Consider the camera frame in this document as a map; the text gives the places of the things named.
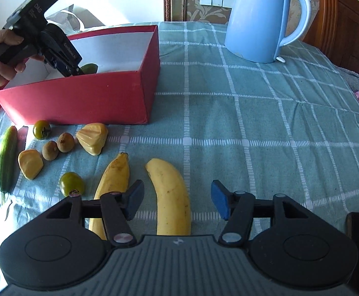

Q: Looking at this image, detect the yellow banana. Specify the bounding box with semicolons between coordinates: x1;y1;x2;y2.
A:
89;152;131;241
145;158;192;236

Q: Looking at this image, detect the translucent plastic bag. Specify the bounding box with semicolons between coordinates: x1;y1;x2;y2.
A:
45;4;106;34

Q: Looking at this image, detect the dark red pepper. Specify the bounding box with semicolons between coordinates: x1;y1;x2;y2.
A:
18;125;29;150

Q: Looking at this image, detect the ridged yellow fruit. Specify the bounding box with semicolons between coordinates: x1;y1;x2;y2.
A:
75;123;109;156

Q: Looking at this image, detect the brown wooden furniture panel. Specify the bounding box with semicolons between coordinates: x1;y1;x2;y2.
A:
303;0;359;76

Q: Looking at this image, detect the red cardboard box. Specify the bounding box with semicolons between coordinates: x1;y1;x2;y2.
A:
0;25;162;125

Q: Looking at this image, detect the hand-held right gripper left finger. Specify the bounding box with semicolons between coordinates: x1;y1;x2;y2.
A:
45;180;145;248

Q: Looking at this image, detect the black rectangular object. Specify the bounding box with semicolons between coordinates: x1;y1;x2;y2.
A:
346;212;359;247

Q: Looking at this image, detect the smooth yellow fruit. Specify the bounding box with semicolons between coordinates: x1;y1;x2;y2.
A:
18;149;44;180

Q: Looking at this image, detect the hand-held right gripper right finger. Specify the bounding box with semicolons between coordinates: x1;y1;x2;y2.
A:
210;179;311;247

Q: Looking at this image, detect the light blue electric kettle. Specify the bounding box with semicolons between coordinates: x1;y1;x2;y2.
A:
225;0;311;64

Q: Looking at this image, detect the small green round fruit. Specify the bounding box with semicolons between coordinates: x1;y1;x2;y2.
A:
59;172;85;196
32;120;51;140

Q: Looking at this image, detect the person's left hand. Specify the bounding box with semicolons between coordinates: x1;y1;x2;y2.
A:
0;28;45;86

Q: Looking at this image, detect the small brown round fruit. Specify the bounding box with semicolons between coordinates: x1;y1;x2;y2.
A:
42;141;58;161
57;132;75;153

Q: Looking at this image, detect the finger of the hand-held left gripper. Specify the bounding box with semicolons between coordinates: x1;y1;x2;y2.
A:
70;58;86;76
45;48;75;78

